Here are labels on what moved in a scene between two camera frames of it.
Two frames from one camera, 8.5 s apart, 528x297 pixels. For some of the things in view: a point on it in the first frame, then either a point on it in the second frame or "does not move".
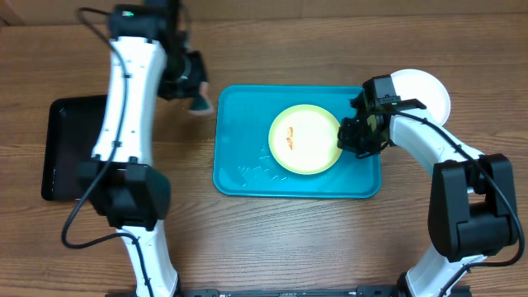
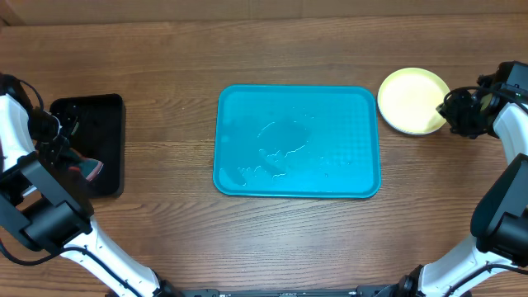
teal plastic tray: x=243 y=162 does not move
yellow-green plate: x=304 y=139 to x=408 y=101
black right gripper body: x=361 y=139 to x=464 y=112
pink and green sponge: x=201 y=104 to x=87 y=167
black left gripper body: x=183 y=77 to x=48 y=127
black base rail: x=370 y=291 does not move
